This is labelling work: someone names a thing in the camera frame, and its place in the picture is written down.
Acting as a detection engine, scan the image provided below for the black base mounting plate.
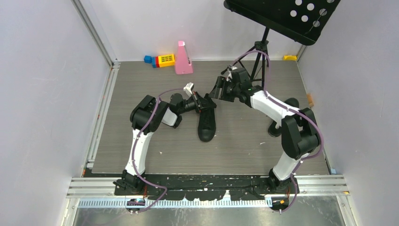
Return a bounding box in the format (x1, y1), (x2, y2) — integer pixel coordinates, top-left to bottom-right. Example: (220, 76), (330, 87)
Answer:
(113, 173), (299, 201)

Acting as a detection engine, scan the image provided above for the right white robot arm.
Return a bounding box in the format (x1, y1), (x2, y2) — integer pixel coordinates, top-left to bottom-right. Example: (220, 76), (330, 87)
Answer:
(209, 68), (323, 193)

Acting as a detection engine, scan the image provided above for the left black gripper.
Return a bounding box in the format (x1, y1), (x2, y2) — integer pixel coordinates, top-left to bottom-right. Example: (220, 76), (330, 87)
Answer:
(178, 91), (216, 115)

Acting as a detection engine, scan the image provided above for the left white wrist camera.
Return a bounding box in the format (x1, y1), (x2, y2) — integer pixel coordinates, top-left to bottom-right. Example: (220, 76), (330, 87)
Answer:
(183, 82), (194, 97)

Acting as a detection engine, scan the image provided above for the small orange block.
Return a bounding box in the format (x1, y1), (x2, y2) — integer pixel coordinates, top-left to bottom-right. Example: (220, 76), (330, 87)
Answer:
(306, 93), (314, 108)

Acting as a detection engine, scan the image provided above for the blue toy block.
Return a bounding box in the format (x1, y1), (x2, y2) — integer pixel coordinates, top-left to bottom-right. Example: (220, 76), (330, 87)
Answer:
(144, 55), (152, 64)

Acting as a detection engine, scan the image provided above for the black canvas shoe with laces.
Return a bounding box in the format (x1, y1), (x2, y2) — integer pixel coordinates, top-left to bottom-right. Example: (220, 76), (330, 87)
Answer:
(197, 93), (216, 142)

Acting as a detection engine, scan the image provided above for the yellow toy block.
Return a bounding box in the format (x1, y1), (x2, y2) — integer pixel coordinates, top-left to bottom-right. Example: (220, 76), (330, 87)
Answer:
(152, 54), (175, 68)

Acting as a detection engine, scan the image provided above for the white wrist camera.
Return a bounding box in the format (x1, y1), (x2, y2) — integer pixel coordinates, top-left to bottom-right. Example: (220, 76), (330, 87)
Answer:
(183, 82), (194, 97)
(226, 65), (237, 82)

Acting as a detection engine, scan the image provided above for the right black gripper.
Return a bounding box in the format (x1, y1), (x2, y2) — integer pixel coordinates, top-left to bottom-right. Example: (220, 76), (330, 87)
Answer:
(209, 76), (241, 103)

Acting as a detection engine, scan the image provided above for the black music stand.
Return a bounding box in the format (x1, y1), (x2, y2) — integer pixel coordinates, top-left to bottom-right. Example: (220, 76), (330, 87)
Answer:
(223, 0), (339, 81)

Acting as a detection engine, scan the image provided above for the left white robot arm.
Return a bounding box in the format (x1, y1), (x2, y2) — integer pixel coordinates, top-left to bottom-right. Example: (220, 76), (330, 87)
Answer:
(115, 92), (212, 195)

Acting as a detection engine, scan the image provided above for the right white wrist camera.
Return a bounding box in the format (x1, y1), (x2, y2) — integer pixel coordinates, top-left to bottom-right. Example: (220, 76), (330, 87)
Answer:
(226, 65), (237, 82)

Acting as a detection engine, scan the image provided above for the pink metronome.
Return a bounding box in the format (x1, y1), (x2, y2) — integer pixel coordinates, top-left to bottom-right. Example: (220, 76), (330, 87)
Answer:
(175, 40), (193, 75)

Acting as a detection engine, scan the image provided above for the yellow corner piece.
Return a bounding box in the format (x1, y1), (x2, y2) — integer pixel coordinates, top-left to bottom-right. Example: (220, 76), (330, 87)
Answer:
(283, 55), (298, 61)

